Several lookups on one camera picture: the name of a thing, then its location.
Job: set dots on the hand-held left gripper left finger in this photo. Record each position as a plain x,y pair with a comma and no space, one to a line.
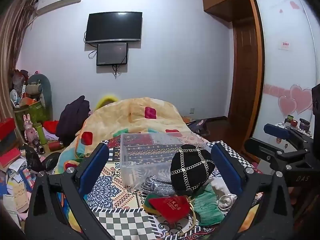
93,170

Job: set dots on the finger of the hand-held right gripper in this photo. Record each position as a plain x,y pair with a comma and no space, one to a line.
275,131
260,151

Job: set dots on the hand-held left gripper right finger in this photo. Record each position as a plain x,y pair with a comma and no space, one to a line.
226,166

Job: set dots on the clear plastic storage box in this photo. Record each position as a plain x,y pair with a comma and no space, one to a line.
150,142

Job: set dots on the white fuzzy cloth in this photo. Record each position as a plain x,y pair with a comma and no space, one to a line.
220,183

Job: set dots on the green lid jar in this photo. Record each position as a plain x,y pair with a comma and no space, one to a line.
289,118

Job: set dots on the red jar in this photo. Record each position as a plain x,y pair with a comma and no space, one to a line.
294,123

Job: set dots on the patterned bedsheet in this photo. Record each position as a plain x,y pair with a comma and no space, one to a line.
112,180

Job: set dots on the dark jar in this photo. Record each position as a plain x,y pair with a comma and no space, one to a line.
304,124

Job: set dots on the pink heart decals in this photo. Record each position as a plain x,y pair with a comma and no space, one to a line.
297,101

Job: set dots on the green knit cloth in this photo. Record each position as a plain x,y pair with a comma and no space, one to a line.
207,205

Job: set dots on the red thermos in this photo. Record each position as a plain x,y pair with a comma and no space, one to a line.
56,145

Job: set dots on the dark slippers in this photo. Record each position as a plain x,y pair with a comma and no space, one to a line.
200,125

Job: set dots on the dark jacket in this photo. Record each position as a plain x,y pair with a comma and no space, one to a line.
72,120

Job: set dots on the brown wooden door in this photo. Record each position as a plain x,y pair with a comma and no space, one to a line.
246,85

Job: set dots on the black plastic bag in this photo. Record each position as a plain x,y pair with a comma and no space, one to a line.
37,160

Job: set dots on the black cylindrical lens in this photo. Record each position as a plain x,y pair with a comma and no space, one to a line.
38,147

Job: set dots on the red cloth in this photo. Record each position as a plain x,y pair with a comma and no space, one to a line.
51,125

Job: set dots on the green yellow knit piece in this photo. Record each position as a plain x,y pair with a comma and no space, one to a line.
147,202

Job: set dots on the green bottle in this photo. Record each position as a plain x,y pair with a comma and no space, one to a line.
41,133

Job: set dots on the frosted sliding wardrobe door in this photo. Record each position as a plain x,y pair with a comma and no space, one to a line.
282,67

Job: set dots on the silver glitter fabric piece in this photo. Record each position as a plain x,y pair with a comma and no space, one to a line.
157,186

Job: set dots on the yellow patchwork quilt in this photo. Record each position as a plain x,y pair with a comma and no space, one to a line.
140,120

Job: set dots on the red fabric pouch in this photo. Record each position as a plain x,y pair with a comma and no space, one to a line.
170,206

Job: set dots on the yellow green fuzzy item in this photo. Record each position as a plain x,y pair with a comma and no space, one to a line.
107,100

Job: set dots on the pink rabbit figure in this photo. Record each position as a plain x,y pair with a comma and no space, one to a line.
30,128

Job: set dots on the pile of papers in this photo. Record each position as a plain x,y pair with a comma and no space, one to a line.
13,192

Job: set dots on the green cardboard box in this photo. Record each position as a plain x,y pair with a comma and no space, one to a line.
31,113

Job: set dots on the small red white sign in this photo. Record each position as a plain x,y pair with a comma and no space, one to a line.
285,45

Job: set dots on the red box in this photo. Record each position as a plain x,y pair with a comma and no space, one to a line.
6,128

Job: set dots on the grey plush toy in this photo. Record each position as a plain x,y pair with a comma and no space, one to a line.
37,86

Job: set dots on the wooden overhead cabinet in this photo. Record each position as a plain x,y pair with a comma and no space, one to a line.
225,1

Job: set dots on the striped brown curtain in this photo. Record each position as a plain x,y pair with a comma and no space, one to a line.
11,42

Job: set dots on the white air conditioner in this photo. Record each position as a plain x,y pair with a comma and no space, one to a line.
58,3

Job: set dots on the wall socket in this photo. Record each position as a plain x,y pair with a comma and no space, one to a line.
192,110

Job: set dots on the small black wall monitor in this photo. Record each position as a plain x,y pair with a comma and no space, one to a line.
112,54

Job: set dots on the black wall television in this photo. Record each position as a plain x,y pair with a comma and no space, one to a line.
113,27

